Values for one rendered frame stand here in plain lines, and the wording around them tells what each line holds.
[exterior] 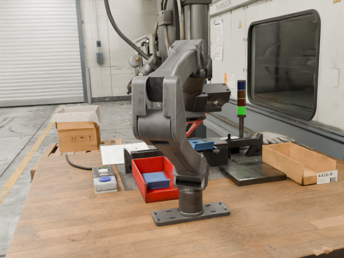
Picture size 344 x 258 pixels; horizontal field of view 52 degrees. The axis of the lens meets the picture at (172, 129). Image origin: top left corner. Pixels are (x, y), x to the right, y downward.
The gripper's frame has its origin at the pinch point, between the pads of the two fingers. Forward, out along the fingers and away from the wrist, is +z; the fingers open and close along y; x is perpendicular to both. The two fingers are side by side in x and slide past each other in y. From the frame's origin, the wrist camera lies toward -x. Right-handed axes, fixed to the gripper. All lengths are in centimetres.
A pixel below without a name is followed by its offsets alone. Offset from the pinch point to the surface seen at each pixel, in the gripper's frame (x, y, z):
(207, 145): -13.1, 9.3, 16.6
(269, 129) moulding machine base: -78, 60, 61
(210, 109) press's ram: -16.9, 19.8, 9.2
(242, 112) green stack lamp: -39, 33, 23
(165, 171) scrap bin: 1.0, 8.7, 26.4
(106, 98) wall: -64, 775, 549
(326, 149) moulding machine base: -74, 15, 34
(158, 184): 7.0, -3.0, 18.4
